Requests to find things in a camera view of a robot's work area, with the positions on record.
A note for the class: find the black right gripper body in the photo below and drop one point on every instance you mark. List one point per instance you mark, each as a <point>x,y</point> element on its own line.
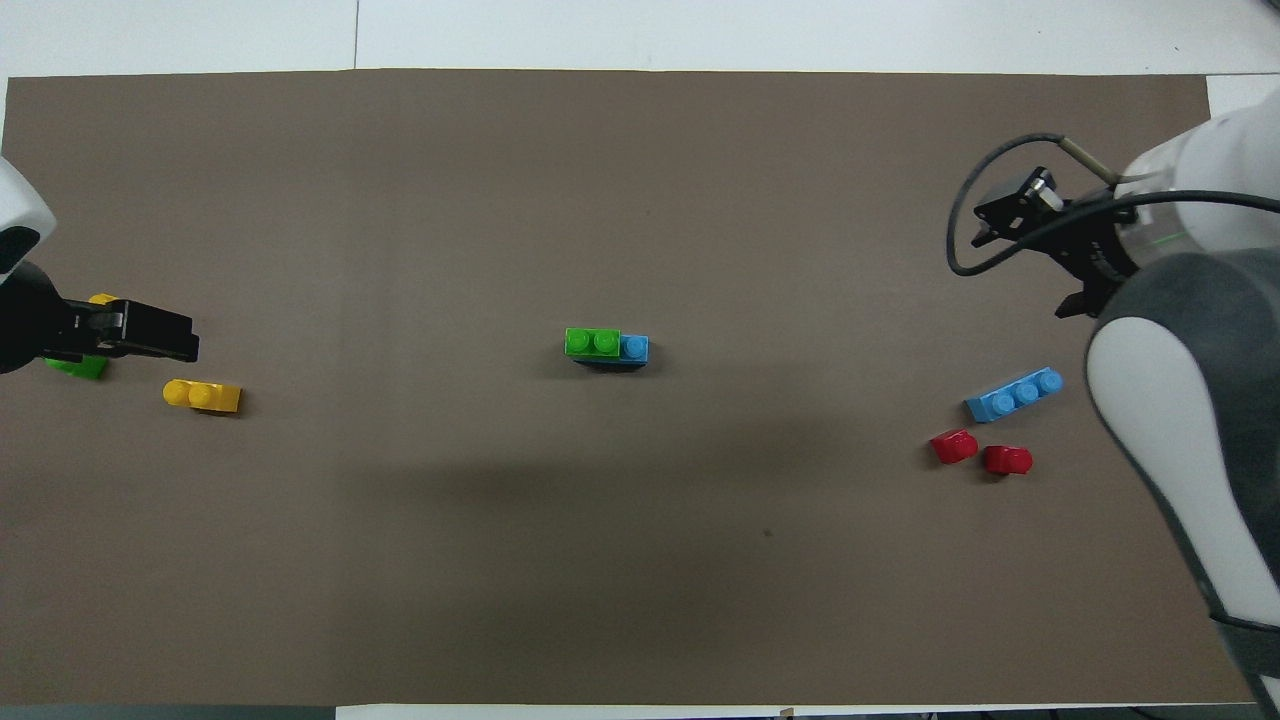
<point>1090,245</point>

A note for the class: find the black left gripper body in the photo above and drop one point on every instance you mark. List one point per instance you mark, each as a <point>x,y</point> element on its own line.
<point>150,332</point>

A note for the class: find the green two-stud block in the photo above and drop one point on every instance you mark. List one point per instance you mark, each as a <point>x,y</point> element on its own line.
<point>85,369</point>
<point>592,343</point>

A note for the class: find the blue block with two studs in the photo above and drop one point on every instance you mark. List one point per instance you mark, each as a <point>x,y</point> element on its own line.
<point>634,348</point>

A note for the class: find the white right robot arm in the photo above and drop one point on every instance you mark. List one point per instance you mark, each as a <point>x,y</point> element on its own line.
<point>1150,400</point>

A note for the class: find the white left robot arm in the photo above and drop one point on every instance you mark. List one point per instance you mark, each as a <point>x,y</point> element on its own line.
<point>15,215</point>

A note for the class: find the yellow two-stud block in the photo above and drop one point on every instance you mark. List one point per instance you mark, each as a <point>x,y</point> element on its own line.
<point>203,396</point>
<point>103,299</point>

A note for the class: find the blue three-stud block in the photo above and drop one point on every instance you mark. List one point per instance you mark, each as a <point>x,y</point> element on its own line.
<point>1013,396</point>

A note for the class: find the red single-stud block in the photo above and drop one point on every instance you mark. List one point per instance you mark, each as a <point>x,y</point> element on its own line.
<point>1007,460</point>
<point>954,446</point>

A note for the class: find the brown table mat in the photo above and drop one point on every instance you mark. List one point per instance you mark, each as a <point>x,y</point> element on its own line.
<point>620,550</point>

